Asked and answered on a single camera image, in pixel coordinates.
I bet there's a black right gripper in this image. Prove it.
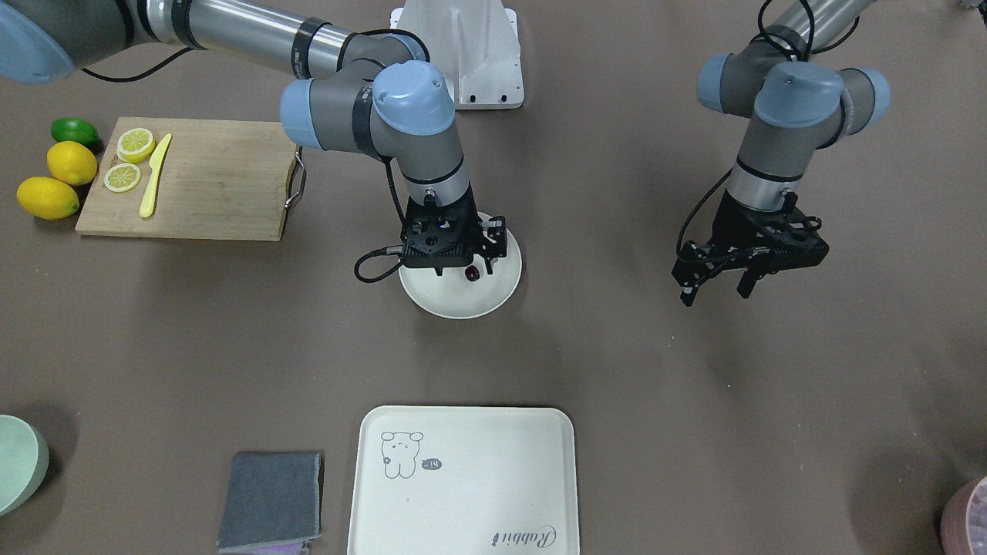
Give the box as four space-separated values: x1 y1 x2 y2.
399 189 507 275

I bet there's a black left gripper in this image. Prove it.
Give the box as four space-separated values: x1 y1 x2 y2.
671 192 830 307

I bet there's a beige round plate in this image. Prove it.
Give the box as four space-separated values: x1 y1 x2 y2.
398 231 523 319

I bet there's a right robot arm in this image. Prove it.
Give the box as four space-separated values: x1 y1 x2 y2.
2 1 507 280

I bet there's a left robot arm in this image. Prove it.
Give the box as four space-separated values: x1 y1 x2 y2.
671 1 891 306

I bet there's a cream rabbit tray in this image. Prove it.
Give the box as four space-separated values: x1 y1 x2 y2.
348 406 581 554

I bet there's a bamboo cutting board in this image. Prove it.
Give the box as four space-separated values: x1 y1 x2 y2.
76 116 298 241

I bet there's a grey folded cloth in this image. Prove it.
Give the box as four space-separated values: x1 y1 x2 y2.
217 451 323 554

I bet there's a pink bowl with ice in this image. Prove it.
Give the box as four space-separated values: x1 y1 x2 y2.
940 477 986 554

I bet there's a yellow plastic knife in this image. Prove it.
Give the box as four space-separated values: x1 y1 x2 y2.
139 133 173 219

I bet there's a lemon slice upper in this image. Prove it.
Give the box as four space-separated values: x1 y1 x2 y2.
116 127 157 164

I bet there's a lemon slice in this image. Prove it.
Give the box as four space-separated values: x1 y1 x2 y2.
116 127 157 164
103 163 143 193

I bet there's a lemon slice lower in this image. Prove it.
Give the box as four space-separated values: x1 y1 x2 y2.
103 163 143 193

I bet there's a yellow lemon upper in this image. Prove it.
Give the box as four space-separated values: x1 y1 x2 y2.
46 141 98 187

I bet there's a yellow lemon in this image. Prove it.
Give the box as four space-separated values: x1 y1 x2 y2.
15 177 80 219
46 141 98 187

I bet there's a green lime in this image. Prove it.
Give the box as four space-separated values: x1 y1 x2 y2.
50 117 101 148

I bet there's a yellow lemon lower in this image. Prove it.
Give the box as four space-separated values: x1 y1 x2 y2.
15 177 80 219

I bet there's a mint green bowl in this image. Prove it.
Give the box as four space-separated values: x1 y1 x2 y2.
1 415 49 516

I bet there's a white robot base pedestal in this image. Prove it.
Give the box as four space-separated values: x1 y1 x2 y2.
390 1 524 110

